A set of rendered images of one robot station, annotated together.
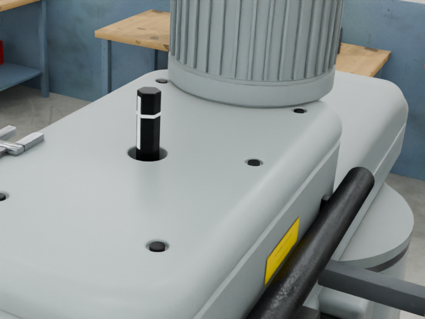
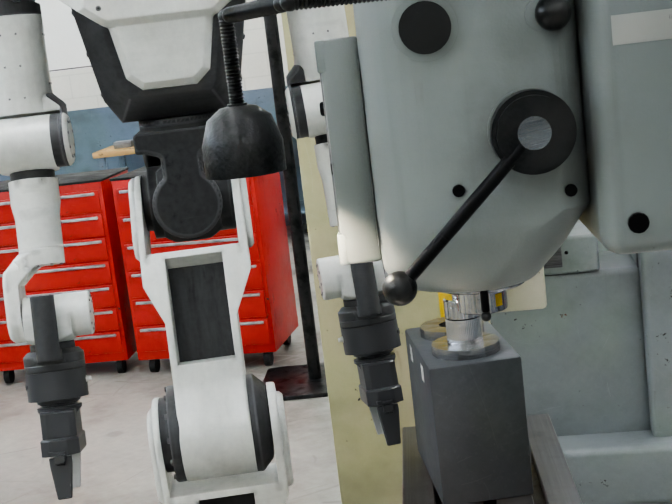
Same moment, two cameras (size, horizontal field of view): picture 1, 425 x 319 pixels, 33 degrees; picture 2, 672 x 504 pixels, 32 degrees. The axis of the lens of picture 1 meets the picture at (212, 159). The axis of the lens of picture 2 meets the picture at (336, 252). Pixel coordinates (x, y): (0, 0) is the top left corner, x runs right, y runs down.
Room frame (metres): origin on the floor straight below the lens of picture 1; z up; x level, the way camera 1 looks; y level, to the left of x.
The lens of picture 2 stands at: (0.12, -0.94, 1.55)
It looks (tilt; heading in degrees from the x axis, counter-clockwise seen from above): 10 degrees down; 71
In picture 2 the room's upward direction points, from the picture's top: 7 degrees counter-clockwise
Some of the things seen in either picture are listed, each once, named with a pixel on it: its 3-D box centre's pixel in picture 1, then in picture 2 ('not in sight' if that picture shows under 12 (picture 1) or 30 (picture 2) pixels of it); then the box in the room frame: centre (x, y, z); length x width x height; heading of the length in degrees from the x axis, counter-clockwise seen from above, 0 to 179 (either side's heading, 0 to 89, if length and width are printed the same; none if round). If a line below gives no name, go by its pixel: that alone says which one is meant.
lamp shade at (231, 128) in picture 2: not in sight; (241, 138); (0.39, 0.07, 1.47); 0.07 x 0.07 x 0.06
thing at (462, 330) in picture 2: not in sight; (463, 322); (0.75, 0.43, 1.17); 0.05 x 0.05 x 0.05
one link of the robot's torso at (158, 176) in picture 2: not in sight; (188, 197); (0.50, 0.83, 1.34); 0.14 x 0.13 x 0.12; 165
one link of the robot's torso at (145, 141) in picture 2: not in sight; (187, 174); (0.52, 0.89, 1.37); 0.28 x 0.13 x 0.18; 75
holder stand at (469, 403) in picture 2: not in sight; (465, 402); (0.76, 0.48, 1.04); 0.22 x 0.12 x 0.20; 74
